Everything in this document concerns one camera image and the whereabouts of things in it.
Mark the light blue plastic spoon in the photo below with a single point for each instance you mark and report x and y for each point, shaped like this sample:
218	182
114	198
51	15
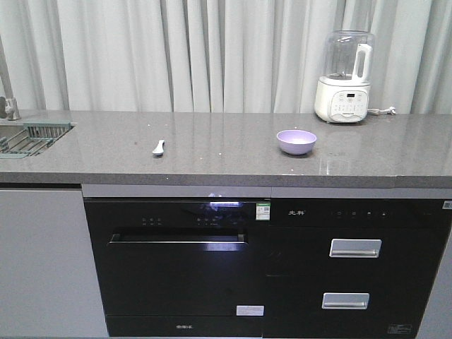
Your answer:
159	150

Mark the purple plastic bowl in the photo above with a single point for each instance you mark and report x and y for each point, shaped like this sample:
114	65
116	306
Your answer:
296	142

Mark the black built-in dishwasher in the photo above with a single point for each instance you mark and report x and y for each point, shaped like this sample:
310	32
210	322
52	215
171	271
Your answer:
180	267

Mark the white blender with glass jar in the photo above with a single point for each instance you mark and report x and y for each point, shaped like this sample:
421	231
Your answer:
342	94

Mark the black drawer sterilizer cabinet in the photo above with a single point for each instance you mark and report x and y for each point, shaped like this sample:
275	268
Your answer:
352	267

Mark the green sink drain rack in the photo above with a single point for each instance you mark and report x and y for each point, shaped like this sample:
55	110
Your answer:
31	139

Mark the stainless steel sink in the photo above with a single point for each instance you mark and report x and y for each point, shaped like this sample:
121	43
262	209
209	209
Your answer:
10	132

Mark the white pleated curtain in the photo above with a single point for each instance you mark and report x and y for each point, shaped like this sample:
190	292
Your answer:
218	56

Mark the grey cabinet door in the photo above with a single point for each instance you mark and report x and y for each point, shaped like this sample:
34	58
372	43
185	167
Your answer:
49	284

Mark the metal kitchen faucet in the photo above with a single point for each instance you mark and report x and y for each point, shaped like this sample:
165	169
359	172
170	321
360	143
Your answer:
9	107

